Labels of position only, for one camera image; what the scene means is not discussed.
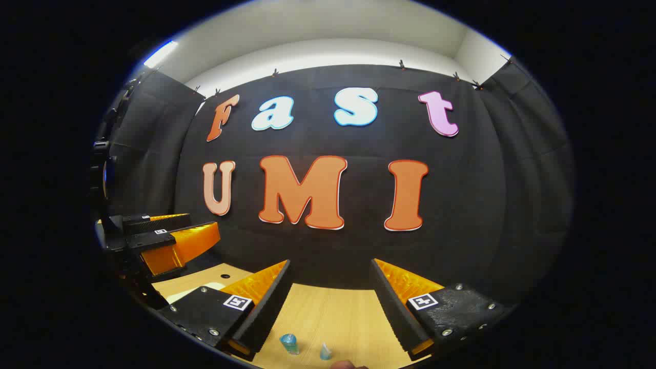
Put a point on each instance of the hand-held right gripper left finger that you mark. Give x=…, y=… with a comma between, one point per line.
x=269, y=307

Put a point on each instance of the pale yellow suitcase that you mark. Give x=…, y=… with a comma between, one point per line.
x=197, y=292

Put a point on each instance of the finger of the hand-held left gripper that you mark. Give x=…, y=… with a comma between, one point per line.
x=179, y=248
x=148, y=224

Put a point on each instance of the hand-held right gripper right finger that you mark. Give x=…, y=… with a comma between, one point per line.
x=392, y=307

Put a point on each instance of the white and blue tube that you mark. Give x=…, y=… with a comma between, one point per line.
x=325, y=352

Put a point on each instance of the blue skin care bottle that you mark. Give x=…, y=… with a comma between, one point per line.
x=289, y=344

